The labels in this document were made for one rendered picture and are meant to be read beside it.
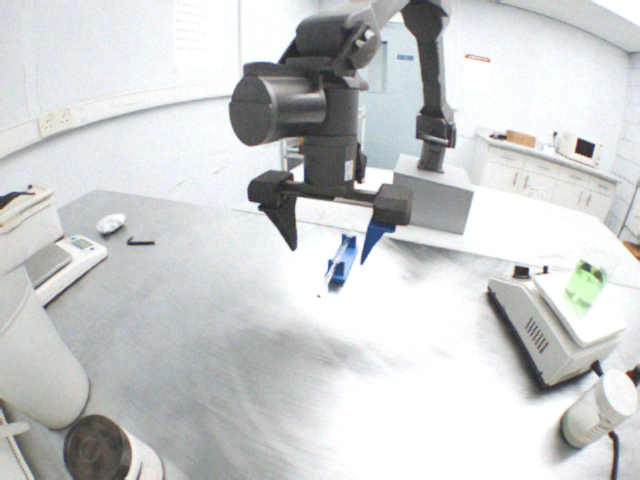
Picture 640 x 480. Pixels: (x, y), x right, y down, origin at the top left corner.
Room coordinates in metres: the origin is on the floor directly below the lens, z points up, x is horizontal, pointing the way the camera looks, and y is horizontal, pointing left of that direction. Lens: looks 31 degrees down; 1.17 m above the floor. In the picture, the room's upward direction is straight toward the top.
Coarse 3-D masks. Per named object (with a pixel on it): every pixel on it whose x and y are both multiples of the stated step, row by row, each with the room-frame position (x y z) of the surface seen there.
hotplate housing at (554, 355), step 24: (504, 288) 0.24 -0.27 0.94; (528, 288) 0.20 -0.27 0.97; (504, 312) 0.22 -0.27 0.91; (528, 312) 0.18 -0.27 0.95; (552, 312) 0.16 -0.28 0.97; (528, 336) 0.16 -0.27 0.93; (552, 336) 0.13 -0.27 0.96; (552, 360) 0.11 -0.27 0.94; (576, 360) 0.09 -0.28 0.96; (600, 360) 0.09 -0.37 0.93; (552, 384) 0.09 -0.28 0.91
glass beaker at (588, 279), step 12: (588, 240) 0.18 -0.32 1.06; (588, 252) 0.16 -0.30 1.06; (600, 252) 0.17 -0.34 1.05; (612, 252) 0.15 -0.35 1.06; (576, 264) 0.17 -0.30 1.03; (588, 264) 0.15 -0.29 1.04; (600, 264) 0.14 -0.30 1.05; (612, 264) 0.14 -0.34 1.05; (576, 276) 0.16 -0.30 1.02; (588, 276) 0.14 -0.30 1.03; (600, 276) 0.14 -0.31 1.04; (564, 288) 0.17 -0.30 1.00; (576, 288) 0.15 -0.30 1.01; (588, 288) 0.14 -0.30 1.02; (600, 288) 0.13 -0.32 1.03; (576, 300) 0.14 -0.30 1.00; (588, 300) 0.13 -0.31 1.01
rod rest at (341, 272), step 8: (344, 240) 0.40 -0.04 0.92; (352, 240) 0.40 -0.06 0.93; (352, 248) 0.40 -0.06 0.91; (336, 256) 0.37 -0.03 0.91; (344, 256) 0.37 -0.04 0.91; (352, 256) 0.37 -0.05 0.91; (328, 264) 0.33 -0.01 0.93; (344, 264) 0.32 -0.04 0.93; (352, 264) 0.36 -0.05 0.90; (328, 272) 0.33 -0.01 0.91; (336, 272) 0.32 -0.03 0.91; (344, 272) 0.32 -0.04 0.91; (336, 280) 0.32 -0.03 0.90; (344, 280) 0.31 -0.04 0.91
